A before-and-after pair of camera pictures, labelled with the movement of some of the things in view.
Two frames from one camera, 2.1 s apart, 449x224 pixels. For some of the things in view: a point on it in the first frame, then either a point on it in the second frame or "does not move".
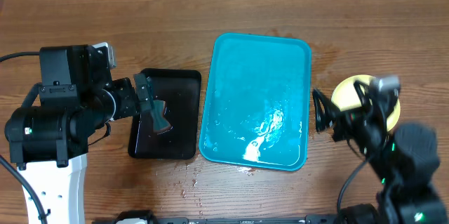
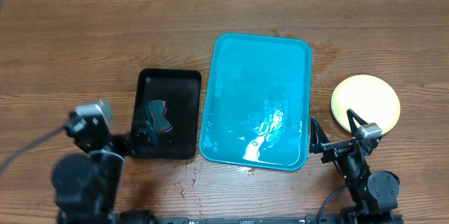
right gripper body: (365, 133) → (335, 149)
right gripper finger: (325, 110) → (318, 137)
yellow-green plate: (345, 97) does not move
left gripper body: (125, 104) → (125, 145)
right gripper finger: (364, 93) → (351, 114)
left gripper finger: (143, 92) → (146, 128)
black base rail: (309, 219) does not move
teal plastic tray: (256, 102) does not move
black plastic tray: (182, 89) does not move
